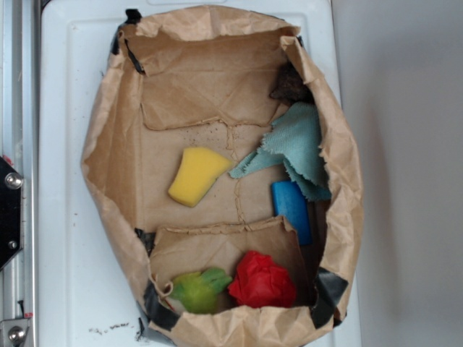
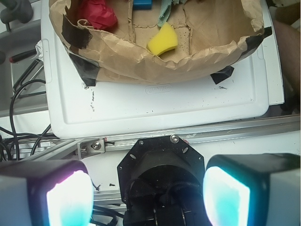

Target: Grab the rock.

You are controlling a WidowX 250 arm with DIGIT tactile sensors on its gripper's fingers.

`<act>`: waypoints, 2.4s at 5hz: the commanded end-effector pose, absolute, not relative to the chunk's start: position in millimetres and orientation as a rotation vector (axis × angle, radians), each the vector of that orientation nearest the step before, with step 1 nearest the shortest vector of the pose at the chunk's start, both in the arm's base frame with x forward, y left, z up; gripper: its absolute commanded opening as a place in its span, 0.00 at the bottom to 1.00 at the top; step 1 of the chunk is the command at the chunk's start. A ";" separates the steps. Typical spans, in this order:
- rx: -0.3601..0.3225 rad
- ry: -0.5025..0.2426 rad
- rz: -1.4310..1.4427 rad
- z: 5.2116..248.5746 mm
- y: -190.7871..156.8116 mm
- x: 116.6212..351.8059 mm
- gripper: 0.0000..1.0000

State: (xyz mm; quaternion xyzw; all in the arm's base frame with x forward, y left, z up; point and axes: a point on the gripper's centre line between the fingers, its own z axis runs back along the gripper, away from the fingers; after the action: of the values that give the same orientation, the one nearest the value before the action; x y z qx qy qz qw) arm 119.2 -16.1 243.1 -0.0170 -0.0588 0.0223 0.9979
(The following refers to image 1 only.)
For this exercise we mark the dark brown rock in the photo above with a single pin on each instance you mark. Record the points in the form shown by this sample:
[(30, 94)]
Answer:
[(290, 87)]

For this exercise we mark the brown paper bag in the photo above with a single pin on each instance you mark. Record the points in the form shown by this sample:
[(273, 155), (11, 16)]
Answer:
[(204, 76)]

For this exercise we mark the yellow sponge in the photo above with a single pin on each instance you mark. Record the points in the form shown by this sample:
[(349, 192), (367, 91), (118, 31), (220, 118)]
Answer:
[(199, 169)]

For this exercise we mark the blue foam block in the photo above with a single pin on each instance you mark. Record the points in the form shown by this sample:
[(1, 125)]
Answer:
[(289, 202)]

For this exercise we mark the light blue cloth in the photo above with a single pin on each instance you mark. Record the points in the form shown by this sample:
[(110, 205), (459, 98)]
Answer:
[(294, 143)]

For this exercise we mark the red crumpled paper ball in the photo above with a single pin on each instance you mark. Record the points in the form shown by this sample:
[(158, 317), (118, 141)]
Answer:
[(260, 282)]

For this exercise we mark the green plush toy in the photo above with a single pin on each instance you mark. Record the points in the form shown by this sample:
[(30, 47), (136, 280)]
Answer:
[(198, 292)]

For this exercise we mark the white plastic tray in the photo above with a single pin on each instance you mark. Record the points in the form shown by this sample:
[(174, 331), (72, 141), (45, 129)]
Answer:
[(83, 296)]

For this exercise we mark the black metal bracket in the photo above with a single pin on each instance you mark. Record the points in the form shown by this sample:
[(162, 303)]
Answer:
[(9, 213)]

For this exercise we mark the aluminium frame rail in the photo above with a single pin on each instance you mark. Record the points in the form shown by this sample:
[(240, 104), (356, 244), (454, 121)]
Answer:
[(20, 84)]

